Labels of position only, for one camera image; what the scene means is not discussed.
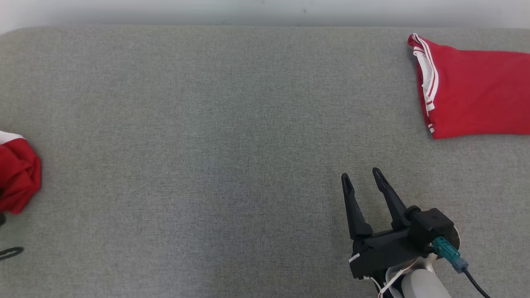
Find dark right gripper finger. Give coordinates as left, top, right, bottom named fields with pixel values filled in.
left=341, top=173, right=373, bottom=240
left=372, top=167, right=410, bottom=231

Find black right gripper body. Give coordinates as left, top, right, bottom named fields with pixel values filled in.
left=349, top=228, right=431, bottom=280

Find red shirt with white collar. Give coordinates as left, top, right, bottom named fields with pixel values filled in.
left=407, top=33, right=530, bottom=139

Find red shorts with white stripe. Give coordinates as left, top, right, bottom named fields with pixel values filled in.
left=0, top=130, right=42, bottom=215

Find thin red and white wires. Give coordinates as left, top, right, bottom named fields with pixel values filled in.
left=364, top=265, right=414, bottom=298

